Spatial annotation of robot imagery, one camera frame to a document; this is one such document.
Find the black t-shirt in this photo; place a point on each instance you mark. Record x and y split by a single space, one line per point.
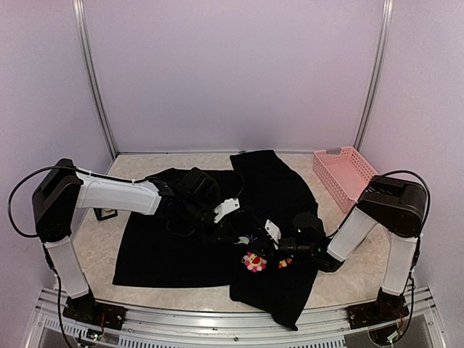
160 253

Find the orange flower plush badge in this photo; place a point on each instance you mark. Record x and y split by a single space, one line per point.
284 263

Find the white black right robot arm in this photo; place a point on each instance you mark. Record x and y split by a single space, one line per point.
400 207

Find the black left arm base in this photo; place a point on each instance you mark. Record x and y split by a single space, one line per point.
86 309

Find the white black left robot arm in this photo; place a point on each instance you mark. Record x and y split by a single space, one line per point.
194 202

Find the grey aluminium left corner post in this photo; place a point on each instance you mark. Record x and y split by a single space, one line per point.
89 67

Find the teal round brooch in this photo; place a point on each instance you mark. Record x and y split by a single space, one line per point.
244 240

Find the grey aluminium right corner post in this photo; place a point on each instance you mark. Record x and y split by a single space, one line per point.
375 76

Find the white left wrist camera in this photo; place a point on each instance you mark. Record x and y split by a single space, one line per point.
226 207

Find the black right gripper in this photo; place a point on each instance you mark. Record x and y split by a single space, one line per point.
267 250

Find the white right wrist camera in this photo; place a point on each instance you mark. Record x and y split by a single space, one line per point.
273 230

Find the black brooch box left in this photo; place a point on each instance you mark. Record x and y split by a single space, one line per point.
101 215

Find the pink plastic basket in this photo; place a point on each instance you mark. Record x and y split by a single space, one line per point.
344 172

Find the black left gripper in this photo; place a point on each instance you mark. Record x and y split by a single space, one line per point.
228 228

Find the pink flower plush badge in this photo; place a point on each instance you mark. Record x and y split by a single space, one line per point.
254 262

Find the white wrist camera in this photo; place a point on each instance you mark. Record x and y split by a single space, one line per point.
273 230
226 207

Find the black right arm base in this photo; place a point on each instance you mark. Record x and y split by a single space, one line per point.
386 307

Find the grey aluminium front rail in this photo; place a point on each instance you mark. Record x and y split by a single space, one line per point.
155 327

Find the grey aluminium corner post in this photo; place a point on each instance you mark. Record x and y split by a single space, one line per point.
89 67
375 76

